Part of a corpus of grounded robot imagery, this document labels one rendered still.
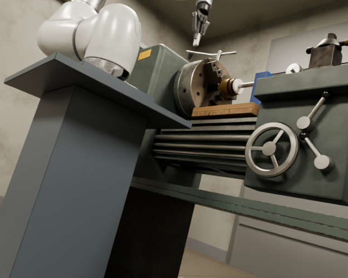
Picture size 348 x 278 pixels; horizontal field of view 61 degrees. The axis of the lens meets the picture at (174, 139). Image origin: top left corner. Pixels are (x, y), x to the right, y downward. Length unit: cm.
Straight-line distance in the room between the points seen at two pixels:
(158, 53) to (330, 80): 91
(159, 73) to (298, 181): 91
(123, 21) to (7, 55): 266
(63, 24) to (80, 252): 71
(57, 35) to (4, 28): 254
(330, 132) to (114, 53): 63
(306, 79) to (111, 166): 57
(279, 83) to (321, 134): 19
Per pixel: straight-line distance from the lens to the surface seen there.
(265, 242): 328
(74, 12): 113
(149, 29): 452
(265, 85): 92
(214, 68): 147
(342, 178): 78
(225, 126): 115
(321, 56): 112
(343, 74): 83
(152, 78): 147
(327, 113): 84
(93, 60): 94
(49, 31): 113
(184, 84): 143
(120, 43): 96
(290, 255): 316
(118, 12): 101
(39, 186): 79
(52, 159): 78
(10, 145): 349
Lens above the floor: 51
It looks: 11 degrees up
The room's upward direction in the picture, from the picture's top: 15 degrees clockwise
